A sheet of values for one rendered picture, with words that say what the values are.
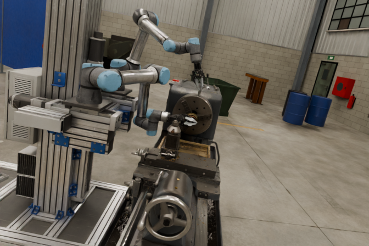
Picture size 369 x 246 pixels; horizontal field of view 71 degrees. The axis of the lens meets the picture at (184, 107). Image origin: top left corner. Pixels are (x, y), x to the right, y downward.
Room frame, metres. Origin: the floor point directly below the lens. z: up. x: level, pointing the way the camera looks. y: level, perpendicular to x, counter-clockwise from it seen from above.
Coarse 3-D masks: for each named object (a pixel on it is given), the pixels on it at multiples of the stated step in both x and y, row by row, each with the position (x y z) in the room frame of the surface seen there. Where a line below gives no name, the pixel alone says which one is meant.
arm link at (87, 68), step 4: (84, 64) 1.47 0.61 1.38; (88, 64) 1.46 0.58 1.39; (92, 64) 1.46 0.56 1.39; (96, 64) 1.47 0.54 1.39; (100, 64) 1.50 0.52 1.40; (84, 68) 1.47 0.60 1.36; (88, 68) 1.46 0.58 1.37; (92, 68) 1.46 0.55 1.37; (84, 72) 1.46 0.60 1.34; (88, 72) 1.44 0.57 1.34; (84, 76) 1.46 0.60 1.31; (88, 76) 1.43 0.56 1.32; (84, 80) 1.46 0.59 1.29; (88, 80) 1.44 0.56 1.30; (84, 84) 1.46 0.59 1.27; (88, 84) 1.46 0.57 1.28
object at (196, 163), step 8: (144, 152) 1.37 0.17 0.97; (152, 152) 1.39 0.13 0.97; (144, 160) 1.35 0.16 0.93; (152, 160) 1.32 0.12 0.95; (160, 160) 1.32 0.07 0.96; (168, 160) 1.32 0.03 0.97; (176, 160) 1.34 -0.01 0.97; (184, 160) 1.36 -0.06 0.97; (192, 160) 1.38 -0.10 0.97; (200, 160) 1.41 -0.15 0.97; (208, 160) 1.43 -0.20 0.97; (168, 168) 1.32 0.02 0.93; (176, 168) 1.32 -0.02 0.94; (184, 168) 1.31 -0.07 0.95; (192, 168) 1.31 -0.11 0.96; (200, 168) 1.31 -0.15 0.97; (208, 168) 1.32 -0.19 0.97; (208, 176) 1.31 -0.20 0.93
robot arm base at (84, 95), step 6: (84, 90) 1.46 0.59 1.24; (90, 90) 1.46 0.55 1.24; (96, 90) 1.48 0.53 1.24; (78, 96) 1.48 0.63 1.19; (84, 96) 1.45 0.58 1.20; (90, 96) 1.46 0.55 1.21; (96, 96) 1.48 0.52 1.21; (84, 102) 1.44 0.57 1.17; (90, 102) 1.45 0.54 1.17; (96, 102) 1.47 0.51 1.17
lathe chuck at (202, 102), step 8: (184, 96) 2.02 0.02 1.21; (192, 96) 1.96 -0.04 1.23; (200, 96) 2.02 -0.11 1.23; (176, 104) 1.97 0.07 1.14; (192, 104) 1.96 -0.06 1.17; (200, 104) 1.96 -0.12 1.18; (208, 104) 1.96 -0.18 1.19; (176, 112) 1.97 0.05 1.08; (184, 112) 1.96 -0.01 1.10; (200, 112) 1.96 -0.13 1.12; (208, 112) 1.96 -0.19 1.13; (184, 120) 1.96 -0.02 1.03; (208, 120) 1.96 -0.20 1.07; (192, 128) 1.97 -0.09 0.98; (200, 128) 1.96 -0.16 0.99
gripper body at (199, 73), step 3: (198, 60) 1.80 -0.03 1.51; (201, 60) 1.82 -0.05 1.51; (195, 63) 1.78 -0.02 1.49; (198, 63) 1.81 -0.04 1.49; (195, 66) 1.81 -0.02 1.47; (198, 66) 1.81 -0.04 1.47; (195, 69) 1.81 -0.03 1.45; (198, 69) 1.78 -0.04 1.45; (201, 69) 1.80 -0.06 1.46; (192, 72) 1.78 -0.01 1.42; (195, 72) 1.79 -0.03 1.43; (198, 72) 1.80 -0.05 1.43; (201, 72) 1.78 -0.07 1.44; (195, 75) 1.79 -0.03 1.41; (198, 75) 1.80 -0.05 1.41; (201, 75) 1.78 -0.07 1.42; (195, 78) 1.80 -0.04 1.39
